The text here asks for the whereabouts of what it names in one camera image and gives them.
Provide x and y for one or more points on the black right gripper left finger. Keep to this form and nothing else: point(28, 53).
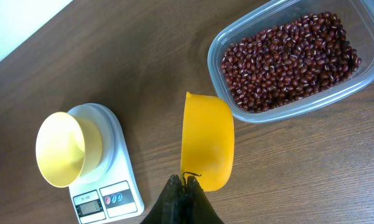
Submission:
point(168, 207)

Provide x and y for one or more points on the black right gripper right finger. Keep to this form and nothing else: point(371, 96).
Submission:
point(198, 209)

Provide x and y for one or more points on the yellow plastic scoop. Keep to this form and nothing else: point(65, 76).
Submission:
point(208, 141)

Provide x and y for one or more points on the white digital kitchen scale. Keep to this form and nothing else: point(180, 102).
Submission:
point(110, 192)

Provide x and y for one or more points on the yellow plastic bowl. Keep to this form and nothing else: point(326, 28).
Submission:
point(67, 148)

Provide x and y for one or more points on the clear plastic container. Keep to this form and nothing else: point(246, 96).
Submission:
point(357, 17)

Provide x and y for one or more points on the red adzuki beans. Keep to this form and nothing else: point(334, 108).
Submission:
point(289, 62)

